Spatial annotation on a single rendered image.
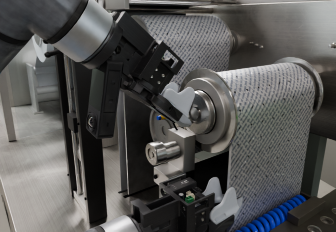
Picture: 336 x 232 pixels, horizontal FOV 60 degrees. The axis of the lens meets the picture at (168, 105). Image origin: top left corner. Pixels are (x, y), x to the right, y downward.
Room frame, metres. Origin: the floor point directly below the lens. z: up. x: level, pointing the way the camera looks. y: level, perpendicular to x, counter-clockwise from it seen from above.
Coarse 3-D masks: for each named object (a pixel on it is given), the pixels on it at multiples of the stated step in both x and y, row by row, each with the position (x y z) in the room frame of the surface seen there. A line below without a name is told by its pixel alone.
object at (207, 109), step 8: (200, 96) 0.46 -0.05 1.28; (208, 96) 0.46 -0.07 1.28; (192, 104) 0.48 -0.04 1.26; (200, 104) 0.46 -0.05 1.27; (208, 104) 0.45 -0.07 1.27; (192, 112) 0.47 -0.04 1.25; (200, 112) 0.46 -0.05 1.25; (208, 112) 0.44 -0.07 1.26; (192, 120) 0.48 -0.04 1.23; (200, 120) 0.46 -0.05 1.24; (208, 120) 0.44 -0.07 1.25; (192, 128) 0.47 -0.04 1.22; (200, 128) 0.46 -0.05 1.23; (208, 128) 0.44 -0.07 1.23
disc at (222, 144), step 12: (192, 72) 0.51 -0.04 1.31; (204, 72) 0.48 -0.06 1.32; (216, 84) 0.46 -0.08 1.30; (228, 96) 0.44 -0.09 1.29; (228, 108) 0.43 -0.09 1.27; (228, 120) 0.43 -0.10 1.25; (228, 132) 0.43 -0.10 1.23; (204, 144) 0.48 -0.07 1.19; (216, 144) 0.45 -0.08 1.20; (228, 144) 0.43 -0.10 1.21
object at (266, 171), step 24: (240, 144) 0.45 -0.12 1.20; (264, 144) 0.48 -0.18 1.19; (288, 144) 0.53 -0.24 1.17; (240, 168) 0.45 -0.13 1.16; (264, 168) 0.49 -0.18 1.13; (288, 168) 0.53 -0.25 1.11; (240, 192) 0.45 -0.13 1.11; (264, 192) 0.49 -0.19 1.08; (288, 192) 0.54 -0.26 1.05; (240, 216) 0.45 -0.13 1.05
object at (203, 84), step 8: (192, 80) 0.50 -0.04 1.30; (200, 80) 0.48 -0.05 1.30; (208, 80) 0.47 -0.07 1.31; (184, 88) 0.51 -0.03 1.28; (192, 88) 0.49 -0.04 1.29; (200, 88) 0.48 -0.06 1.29; (208, 88) 0.46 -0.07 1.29; (216, 88) 0.45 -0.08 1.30; (216, 96) 0.45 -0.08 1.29; (216, 104) 0.45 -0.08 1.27; (224, 104) 0.44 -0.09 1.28; (216, 112) 0.44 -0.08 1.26; (224, 112) 0.43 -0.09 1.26; (216, 120) 0.44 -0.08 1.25; (224, 120) 0.43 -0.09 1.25; (216, 128) 0.44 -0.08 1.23; (224, 128) 0.43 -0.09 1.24; (200, 136) 0.47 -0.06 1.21; (208, 136) 0.46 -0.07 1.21; (216, 136) 0.44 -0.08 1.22
